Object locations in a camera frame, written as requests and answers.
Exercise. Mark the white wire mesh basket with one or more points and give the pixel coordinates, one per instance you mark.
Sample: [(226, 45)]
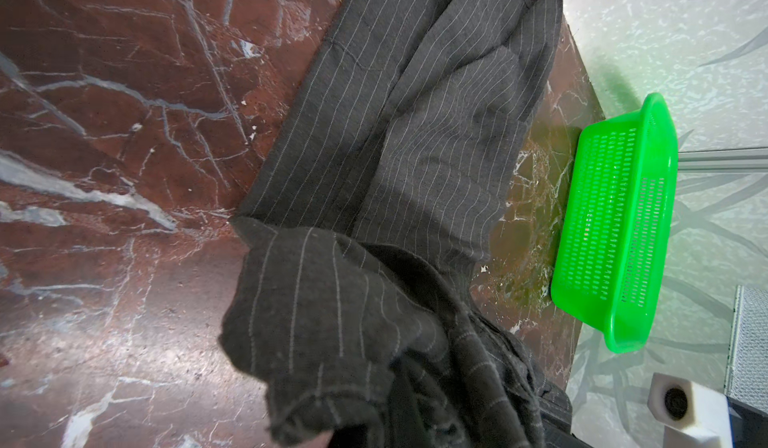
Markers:
[(746, 372)]

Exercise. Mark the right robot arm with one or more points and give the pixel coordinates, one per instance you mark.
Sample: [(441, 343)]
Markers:
[(749, 425)]

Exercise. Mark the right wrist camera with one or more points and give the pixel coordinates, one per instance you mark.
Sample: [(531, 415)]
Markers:
[(693, 415)]

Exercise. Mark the green plastic basket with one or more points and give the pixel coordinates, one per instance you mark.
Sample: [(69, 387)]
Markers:
[(610, 261)]

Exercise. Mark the dark grey striped shirt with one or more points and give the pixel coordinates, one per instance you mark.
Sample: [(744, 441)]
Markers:
[(367, 220)]

